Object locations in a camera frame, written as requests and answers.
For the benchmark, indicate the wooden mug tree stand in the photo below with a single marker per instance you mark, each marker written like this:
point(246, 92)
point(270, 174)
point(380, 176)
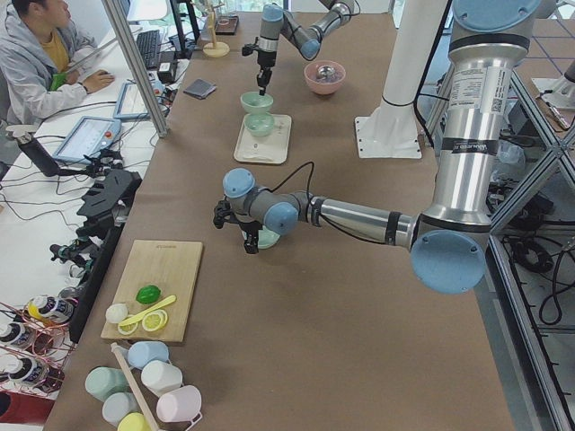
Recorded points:
point(214, 48)

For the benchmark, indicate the cream serving tray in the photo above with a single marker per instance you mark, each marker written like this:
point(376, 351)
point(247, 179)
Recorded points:
point(270, 149)

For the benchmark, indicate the teach pendant tablet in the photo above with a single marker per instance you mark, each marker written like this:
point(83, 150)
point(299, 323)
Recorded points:
point(88, 137)
point(130, 105)

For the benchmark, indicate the seated person grey jacket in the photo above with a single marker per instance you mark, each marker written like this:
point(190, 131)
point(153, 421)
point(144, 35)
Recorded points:
point(39, 44)

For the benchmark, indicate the grey folded cloth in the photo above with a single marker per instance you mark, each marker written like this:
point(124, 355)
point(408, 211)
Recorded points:
point(200, 89)

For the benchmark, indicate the black keyboard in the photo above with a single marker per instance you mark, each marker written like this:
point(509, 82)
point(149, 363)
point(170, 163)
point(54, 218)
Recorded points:
point(148, 45)

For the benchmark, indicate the wooden mug rack rod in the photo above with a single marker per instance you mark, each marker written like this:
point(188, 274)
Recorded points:
point(141, 401)

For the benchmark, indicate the near teach pendant tablet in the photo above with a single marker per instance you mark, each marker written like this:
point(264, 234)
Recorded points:
point(88, 137)

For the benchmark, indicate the far teach pendant tablet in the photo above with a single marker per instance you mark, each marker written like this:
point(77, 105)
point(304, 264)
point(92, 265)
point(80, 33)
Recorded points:
point(130, 105)

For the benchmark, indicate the lemon slice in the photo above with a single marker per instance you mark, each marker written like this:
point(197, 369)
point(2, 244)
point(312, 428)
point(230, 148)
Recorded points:
point(127, 329)
point(155, 320)

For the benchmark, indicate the pink mug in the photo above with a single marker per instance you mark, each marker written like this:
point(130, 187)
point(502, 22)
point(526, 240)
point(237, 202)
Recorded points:
point(180, 405)

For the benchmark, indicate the white mug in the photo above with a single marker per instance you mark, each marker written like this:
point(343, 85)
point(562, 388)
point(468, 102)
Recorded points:
point(160, 377)

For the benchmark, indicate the aluminium frame post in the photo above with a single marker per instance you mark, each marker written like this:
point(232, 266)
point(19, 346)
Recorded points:
point(136, 65)

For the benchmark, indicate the green lime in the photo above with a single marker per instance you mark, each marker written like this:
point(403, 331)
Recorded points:
point(148, 294)

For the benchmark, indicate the pink bowl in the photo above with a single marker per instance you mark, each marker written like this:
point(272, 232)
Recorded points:
point(322, 88)

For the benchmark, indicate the green bowl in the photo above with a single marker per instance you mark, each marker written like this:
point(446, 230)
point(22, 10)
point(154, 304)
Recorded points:
point(255, 103)
point(259, 124)
point(267, 238)

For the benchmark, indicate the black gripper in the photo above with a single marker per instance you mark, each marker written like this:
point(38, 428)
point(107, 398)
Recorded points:
point(263, 61)
point(250, 229)

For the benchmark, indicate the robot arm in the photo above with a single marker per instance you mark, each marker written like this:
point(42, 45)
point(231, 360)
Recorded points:
point(277, 21)
point(424, 218)

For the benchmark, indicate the grey mug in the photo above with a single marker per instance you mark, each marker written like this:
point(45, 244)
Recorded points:
point(117, 406)

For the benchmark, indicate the green mug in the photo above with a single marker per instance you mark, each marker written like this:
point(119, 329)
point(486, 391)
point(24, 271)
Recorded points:
point(102, 382)

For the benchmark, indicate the yellow plastic knife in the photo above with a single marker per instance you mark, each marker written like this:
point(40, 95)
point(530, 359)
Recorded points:
point(141, 315)

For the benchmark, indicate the yellow cap bottle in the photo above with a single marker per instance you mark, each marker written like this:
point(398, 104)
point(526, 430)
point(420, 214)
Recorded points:
point(56, 310)

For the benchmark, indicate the wooden cutting board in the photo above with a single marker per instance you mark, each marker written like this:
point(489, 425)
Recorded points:
point(162, 274)

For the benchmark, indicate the black water bottle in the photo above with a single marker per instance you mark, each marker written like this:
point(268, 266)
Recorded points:
point(31, 147)

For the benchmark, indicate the yellow mug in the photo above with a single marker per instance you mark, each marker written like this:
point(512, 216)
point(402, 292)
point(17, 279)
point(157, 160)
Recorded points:
point(134, 421)

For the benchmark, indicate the blue mug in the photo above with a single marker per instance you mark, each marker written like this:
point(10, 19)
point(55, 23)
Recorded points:
point(143, 352)

